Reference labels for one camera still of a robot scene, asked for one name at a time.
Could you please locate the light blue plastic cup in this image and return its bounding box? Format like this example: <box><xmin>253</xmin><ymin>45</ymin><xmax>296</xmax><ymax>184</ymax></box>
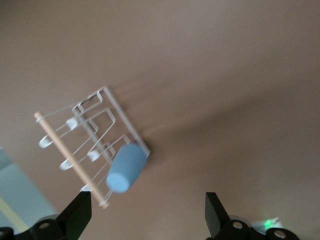
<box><xmin>106</xmin><ymin>142</ymin><xmax>148</xmax><ymax>194</ymax></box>

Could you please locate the white wire cup rack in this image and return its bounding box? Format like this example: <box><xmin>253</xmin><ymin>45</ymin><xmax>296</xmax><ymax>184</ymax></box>
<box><xmin>33</xmin><ymin>86</ymin><xmax>151</xmax><ymax>208</ymax></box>

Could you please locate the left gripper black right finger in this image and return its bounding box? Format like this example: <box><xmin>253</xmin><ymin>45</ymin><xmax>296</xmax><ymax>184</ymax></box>
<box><xmin>205</xmin><ymin>191</ymin><xmax>300</xmax><ymax>240</ymax></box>

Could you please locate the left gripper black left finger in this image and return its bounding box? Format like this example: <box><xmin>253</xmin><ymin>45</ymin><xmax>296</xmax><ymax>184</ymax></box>
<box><xmin>0</xmin><ymin>191</ymin><xmax>92</xmax><ymax>240</ymax></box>

